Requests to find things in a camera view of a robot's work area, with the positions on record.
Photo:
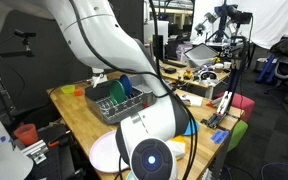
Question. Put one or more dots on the black camera on boom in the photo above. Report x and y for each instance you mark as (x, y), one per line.
(24, 33)

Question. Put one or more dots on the wooden desk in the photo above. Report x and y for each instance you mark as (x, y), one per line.
(180, 80)

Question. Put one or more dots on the lime green bowl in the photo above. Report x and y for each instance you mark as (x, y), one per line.
(68, 89)

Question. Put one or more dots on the dark blue plate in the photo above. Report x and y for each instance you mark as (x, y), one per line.
(126, 83)

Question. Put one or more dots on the black power adapter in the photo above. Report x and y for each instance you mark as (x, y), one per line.
(170, 70)

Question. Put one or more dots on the yellow plate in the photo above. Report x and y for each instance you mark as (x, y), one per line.
(180, 138)

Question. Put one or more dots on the red plastic cup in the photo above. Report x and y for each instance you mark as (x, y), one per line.
(26, 135)

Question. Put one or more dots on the white rounded robot base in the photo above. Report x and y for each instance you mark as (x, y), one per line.
(0, 150)

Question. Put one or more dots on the white VR headset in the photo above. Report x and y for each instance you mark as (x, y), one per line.
(208, 76)

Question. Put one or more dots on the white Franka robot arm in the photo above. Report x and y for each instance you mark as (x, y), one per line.
(100, 33)

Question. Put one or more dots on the aluminium extrusion piece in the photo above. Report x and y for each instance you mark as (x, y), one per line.
(34, 150)

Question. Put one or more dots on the small orange cup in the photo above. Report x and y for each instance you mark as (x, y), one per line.
(78, 92)

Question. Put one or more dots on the metal dish rack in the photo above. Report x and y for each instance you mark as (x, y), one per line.
(114, 111)

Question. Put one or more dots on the blue tape strips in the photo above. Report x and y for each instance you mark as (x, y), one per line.
(220, 137)

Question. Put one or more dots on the large pink plate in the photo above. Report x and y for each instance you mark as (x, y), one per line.
(104, 153)

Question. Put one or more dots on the black camera stand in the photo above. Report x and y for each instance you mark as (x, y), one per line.
(232, 66)

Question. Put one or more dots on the green plate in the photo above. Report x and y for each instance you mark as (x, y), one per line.
(117, 91)

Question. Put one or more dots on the green stool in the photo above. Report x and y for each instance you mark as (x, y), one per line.
(238, 133)

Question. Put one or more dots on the grey tilted storage tray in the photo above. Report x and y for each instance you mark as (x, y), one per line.
(200, 53)

